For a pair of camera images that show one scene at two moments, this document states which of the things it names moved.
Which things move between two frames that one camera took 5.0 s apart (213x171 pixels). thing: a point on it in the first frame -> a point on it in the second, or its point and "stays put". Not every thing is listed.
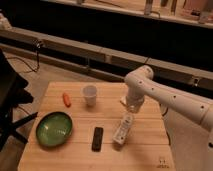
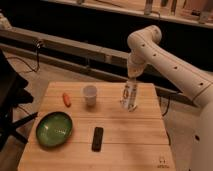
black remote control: x=97 y=139 stays put
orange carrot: x=66 y=100 stays put
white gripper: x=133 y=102 -> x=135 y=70
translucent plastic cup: x=90 y=94 stays put
